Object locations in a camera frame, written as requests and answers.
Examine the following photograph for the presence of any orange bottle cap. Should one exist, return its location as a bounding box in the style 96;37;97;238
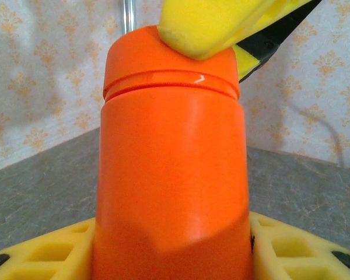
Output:
103;25;241;102

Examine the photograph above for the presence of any aluminium frame post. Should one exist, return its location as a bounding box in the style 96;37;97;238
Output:
120;0;137;37

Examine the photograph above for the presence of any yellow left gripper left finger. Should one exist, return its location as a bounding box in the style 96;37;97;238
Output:
0;217;97;280

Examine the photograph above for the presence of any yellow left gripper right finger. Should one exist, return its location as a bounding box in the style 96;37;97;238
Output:
249;211;350;280

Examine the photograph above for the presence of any orange pill bottle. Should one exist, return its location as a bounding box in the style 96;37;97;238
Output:
92;86;254;280

